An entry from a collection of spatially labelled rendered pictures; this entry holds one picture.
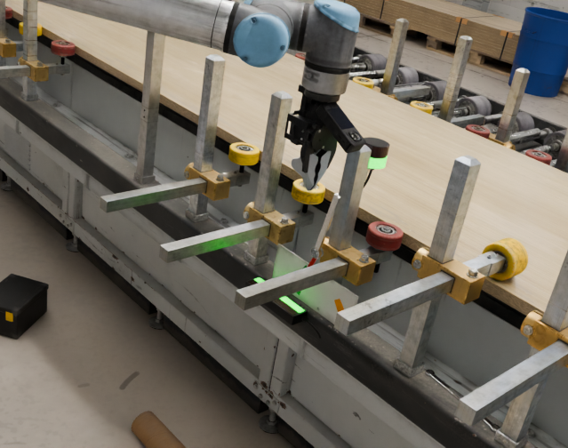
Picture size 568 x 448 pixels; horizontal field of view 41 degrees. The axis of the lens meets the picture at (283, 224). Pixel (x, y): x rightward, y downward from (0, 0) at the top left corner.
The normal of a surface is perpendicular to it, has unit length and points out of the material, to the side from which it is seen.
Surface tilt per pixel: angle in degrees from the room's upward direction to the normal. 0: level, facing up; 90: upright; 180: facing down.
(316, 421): 0
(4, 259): 0
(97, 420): 0
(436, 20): 90
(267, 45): 90
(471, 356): 90
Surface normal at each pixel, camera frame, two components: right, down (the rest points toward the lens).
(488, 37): -0.69, 0.22
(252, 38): 0.00, 0.45
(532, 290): 0.15, -0.88
